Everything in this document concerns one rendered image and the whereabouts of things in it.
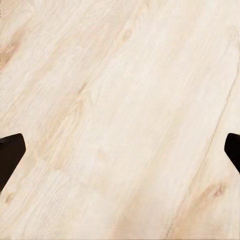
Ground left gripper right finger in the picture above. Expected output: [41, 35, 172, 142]
[224, 132, 240, 173]

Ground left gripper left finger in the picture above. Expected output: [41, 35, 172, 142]
[0, 133, 26, 193]

